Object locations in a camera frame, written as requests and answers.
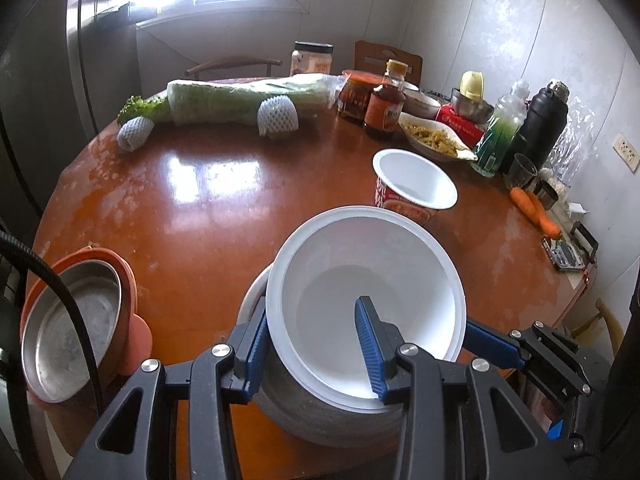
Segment grey refrigerator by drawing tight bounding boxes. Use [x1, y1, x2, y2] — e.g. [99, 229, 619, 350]
[64, 0, 142, 137]

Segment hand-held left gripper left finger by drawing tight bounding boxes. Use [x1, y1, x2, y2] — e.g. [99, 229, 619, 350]
[62, 296, 272, 480]

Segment small black metal device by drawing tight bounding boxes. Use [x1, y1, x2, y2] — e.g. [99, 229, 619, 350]
[542, 220, 599, 275]

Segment brown sauce bottle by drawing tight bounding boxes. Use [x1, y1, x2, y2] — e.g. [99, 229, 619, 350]
[363, 59, 407, 139]

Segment light wooden chair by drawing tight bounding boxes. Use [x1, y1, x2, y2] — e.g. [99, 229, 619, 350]
[570, 297, 627, 357]

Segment orange carrot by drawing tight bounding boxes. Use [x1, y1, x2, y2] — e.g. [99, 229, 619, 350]
[527, 191, 564, 240]
[509, 187, 551, 228]

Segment white plastic bowl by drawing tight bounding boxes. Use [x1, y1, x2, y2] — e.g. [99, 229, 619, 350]
[265, 205, 467, 402]

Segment white ceramic bowl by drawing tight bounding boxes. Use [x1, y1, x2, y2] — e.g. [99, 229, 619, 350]
[400, 82, 444, 119]

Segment dark glass cup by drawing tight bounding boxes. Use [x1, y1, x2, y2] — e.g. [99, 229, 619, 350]
[503, 153, 539, 191]

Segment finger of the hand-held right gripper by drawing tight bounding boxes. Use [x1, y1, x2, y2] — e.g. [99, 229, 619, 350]
[465, 320, 592, 397]

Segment green drink bottle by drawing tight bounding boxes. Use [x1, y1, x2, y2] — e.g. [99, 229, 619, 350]
[470, 79, 531, 179]

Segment red sauce jar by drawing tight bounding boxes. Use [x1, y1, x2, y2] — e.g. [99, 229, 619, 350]
[336, 70, 382, 123]

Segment wrapped green leafy vegetable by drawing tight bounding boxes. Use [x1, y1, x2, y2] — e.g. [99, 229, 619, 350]
[117, 73, 347, 129]

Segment red tissue box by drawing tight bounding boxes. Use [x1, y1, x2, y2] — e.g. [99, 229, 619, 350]
[434, 104, 487, 147]

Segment curved-back wooden chair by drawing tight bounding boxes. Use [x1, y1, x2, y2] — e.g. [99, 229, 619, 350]
[185, 56, 284, 80]

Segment clear plastic bag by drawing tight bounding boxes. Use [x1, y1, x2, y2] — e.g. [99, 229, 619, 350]
[547, 94, 602, 187]

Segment black-lidded clear jar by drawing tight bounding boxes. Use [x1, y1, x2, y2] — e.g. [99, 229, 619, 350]
[290, 41, 335, 77]

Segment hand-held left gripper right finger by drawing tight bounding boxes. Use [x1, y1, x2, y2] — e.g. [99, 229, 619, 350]
[354, 296, 576, 480]

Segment small steel cup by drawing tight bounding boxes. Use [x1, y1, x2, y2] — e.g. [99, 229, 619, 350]
[532, 179, 559, 209]

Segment round steel plate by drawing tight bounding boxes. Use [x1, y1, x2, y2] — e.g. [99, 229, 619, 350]
[22, 258, 124, 404]

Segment black thermos flask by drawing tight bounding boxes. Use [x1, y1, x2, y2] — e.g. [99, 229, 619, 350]
[500, 78, 571, 177]

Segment black cable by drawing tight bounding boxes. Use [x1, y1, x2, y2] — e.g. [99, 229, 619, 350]
[0, 231, 107, 413]

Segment fruit in white foam net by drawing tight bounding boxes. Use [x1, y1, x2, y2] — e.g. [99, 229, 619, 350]
[257, 98, 301, 139]
[116, 115, 155, 153]

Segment small steel bowl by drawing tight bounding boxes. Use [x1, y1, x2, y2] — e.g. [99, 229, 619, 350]
[450, 87, 495, 124]

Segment wall power socket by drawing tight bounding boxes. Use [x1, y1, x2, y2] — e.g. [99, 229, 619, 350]
[613, 133, 640, 172]

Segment red paper noodle cup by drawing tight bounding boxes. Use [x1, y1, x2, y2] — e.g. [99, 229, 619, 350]
[372, 148, 459, 225]

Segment plate of yellow food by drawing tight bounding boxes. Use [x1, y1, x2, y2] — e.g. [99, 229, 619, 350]
[398, 111, 479, 163]

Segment yellow plastic item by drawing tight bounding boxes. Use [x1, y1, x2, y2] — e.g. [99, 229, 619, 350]
[459, 70, 485, 99]

